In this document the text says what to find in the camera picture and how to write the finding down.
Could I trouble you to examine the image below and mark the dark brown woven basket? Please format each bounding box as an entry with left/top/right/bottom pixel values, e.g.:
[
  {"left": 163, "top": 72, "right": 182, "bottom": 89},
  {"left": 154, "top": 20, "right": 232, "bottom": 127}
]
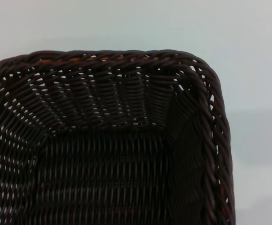
[{"left": 0, "top": 49, "right": 235, "bottom": 225}]

